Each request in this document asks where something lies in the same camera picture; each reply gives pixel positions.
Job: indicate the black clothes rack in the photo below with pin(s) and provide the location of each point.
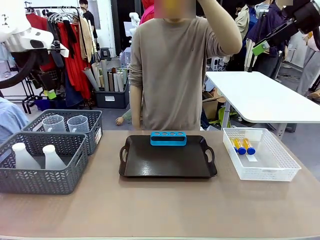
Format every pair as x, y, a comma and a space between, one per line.
28, 100

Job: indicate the black serving tray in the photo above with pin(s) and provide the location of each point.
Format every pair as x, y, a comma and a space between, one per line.
165, 162

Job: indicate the black hanging scarf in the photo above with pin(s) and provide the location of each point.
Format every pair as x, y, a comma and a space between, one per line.
70, 35

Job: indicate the white conical flask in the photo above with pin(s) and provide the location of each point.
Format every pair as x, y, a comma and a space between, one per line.
23, 160
53, 160

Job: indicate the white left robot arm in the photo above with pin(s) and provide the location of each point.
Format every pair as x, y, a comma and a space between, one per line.
15, 25

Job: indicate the person in grey trousers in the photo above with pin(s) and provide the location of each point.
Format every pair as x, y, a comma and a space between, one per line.
308, 67

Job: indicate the beige paper roll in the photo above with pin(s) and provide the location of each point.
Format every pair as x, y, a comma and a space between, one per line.
97, 72

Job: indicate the green chair part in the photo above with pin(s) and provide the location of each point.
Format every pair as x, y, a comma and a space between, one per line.
226, 117

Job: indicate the person's left forearm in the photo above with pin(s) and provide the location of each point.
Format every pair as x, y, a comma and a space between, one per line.
222, 27

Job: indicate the grey paper roll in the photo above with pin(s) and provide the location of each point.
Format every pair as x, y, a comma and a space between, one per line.
91, 78

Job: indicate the red dress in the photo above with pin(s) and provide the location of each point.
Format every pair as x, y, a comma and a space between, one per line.
75, 70

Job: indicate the clear plastic measuring beaker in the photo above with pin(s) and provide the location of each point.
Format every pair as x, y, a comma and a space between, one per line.
53, 123
78, 124

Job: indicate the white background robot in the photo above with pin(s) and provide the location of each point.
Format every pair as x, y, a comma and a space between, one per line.
134, 23

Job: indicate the blue test tube rack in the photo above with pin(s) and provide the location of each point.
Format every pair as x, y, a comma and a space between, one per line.
168, 141

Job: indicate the person's right forearm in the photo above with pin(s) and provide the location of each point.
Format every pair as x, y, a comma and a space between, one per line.
136, 107

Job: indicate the red jacket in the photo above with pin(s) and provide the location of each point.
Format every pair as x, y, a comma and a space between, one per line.
37, 21

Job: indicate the person in navy jacket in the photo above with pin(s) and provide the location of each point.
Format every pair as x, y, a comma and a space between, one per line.
272, 60

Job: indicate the white paper label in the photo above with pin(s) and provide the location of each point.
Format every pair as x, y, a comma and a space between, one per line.
251, 158

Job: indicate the white paper roll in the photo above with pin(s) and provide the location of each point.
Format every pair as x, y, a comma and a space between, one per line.
120, 82

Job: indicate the dark grey storage bin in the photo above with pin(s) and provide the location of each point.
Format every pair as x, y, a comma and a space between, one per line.
112, 98

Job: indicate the white perforated plastic basket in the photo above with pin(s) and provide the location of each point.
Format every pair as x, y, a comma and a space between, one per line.
265, 172

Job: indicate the white table leg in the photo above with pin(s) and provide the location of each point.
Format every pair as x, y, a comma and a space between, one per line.
228, 115

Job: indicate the person in beige sweater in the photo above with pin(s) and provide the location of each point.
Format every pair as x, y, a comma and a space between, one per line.
170, 75

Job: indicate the white table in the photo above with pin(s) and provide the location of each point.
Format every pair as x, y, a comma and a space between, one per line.
260, 97

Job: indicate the grey woven plastic basket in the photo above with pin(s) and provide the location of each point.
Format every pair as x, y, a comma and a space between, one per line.
93, 125
42, 180

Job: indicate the white basket sticker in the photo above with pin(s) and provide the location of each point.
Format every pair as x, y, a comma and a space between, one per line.
98, 134

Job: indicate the person in beige coat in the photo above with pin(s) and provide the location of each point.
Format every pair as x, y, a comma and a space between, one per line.
246, 35

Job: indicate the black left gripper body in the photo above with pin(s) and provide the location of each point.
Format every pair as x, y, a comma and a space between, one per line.
55, 60

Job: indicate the beige hanging garment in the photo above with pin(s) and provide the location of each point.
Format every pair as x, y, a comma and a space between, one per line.
86, 40

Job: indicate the light blue shirt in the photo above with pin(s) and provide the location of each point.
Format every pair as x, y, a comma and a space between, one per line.
11, 117

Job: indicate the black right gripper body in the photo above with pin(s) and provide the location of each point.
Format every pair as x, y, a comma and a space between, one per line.
307, 15

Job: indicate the person in black shirt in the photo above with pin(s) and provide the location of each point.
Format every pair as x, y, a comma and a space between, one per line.
88, 20

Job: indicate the person in pink top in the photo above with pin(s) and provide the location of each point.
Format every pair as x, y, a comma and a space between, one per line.
147, 12

